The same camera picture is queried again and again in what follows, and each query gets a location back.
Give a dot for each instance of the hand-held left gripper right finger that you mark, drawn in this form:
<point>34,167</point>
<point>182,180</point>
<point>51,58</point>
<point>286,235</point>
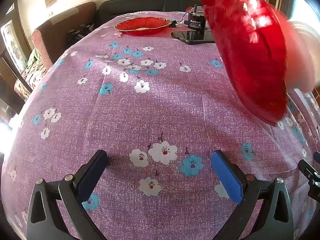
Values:
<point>226,176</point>

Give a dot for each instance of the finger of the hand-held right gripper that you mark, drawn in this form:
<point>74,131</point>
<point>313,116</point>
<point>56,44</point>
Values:
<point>313,172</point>

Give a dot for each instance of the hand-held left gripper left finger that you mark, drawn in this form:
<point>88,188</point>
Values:
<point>95,172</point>

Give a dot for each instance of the red glass plate gold rim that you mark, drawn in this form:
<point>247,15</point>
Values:
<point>142,27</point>
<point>250,55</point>

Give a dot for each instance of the purple floral tablecloth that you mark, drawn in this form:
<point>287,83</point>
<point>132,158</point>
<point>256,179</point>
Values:
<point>162,110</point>

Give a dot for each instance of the patterned blanket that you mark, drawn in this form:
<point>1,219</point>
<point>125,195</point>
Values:
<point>32,72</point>

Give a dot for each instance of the brown fabric armchair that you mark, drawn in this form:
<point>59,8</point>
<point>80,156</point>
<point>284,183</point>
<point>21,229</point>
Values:
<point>62,37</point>

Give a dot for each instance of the black hand-held devices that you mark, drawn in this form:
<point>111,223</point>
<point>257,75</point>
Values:
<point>80,29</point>

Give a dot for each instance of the black phone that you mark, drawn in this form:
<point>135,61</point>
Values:
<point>185,36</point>

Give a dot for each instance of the black power adapter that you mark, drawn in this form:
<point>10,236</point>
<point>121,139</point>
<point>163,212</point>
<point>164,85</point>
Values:
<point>173,23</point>

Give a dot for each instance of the black leather sofa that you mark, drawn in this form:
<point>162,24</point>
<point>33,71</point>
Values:
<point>150,5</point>

